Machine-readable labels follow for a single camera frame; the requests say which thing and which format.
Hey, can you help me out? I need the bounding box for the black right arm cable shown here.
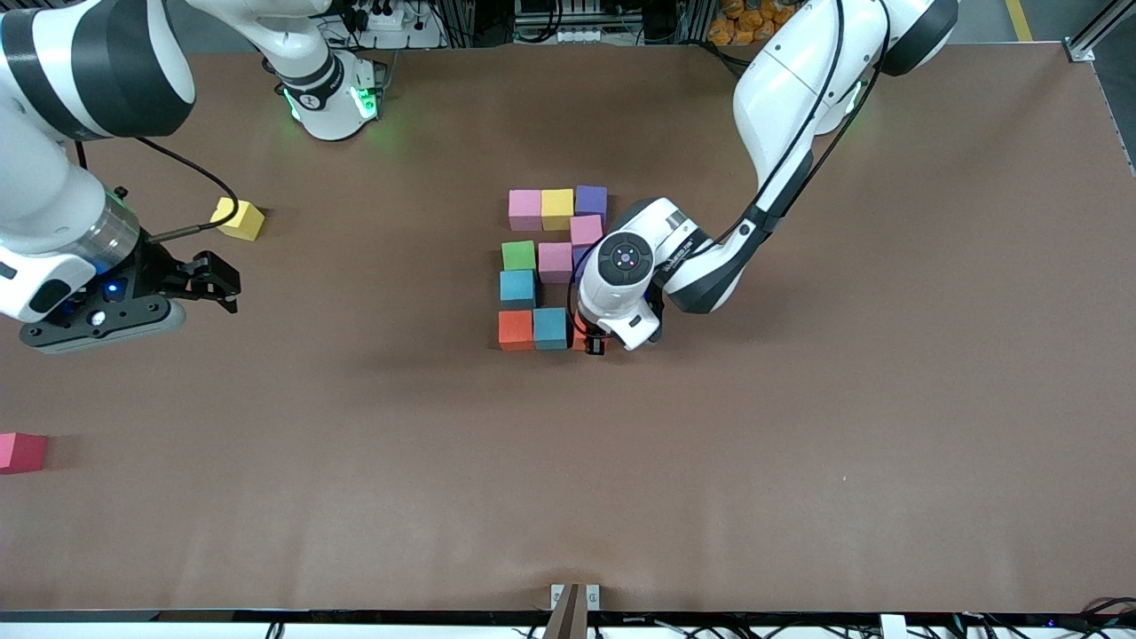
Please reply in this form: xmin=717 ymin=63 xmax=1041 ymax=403
xmin=75 ymin=136 xmax=241 ymax=245

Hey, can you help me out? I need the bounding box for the brown tapered mount pole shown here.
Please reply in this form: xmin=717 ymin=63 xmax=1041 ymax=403
xmin=541 ymin=583 xmax=580 ymax=639

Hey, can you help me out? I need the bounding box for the small metal clamp bracket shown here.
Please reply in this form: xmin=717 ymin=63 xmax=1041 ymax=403
xmin=549 ymin=583 xmax=602 ymax=613

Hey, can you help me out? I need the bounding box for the aluminium frame profile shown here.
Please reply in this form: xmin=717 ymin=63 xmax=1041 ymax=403
xmin=1065 ymin=0 xmax=1136 ymax=65

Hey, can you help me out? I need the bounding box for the red foam cube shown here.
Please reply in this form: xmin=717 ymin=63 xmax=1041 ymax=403
xmin=0 ymin=431 xmax=49 ymax=476

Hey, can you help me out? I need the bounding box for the brown table cover sheet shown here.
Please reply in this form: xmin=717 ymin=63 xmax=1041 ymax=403
xmin=0 ymin=44 xmax=1136 ymax=615

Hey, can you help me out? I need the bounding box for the blue foam cube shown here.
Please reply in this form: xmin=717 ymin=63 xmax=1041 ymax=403
xmin=500 ymin=269 xmax=537 ymax=311
xmin=533 ymin=307 xmax=569 ymax=351

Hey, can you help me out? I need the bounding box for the pile of orange objects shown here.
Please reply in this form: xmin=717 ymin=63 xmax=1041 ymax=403
xmin=707 ymin=0 xmax=786 ymax=47

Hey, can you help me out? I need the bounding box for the white power strip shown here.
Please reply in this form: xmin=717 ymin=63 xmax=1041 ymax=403
xmin=351 ymin=4 xmax=420 ymax=33

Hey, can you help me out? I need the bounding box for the yellow foam cube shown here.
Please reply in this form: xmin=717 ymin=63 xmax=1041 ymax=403
xmin=541 ymin=188 xmax=576 ymax=232
xmin=209 ymin=197 xmax=266 ymax=242

